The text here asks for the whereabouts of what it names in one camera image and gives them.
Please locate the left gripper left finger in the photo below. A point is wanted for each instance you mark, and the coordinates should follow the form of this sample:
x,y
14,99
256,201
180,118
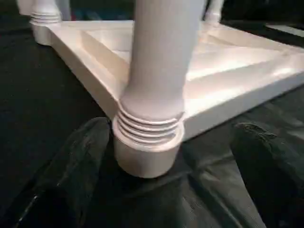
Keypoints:
x,y
71,171

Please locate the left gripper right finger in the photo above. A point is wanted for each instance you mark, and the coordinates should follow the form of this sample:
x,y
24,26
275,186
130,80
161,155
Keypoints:
x,y
268,171

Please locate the white plastic table top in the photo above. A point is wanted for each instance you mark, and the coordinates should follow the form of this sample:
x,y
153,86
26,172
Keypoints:
x,y
225,71

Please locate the white flat board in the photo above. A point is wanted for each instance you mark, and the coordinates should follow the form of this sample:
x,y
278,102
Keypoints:
x,y
289,30

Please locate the white cabinet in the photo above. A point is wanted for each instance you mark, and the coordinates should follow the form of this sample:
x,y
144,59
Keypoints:
x,y
64,9

